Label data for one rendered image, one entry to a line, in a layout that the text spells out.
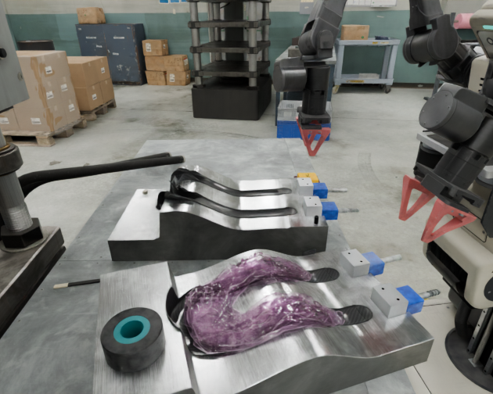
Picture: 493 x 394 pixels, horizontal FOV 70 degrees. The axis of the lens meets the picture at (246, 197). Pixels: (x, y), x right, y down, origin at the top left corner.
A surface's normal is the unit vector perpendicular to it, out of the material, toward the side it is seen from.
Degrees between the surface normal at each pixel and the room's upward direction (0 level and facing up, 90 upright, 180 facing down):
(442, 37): 77
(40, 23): 90
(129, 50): 90
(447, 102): 64
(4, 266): 0
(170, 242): 90
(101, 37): 90
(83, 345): 0
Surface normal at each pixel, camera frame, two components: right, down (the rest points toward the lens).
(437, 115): -0.90, -0.32
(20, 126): -0.12, 0.47
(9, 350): -0.01, -0.88
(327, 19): 0.26, 0.20
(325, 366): 0.30, 0.44
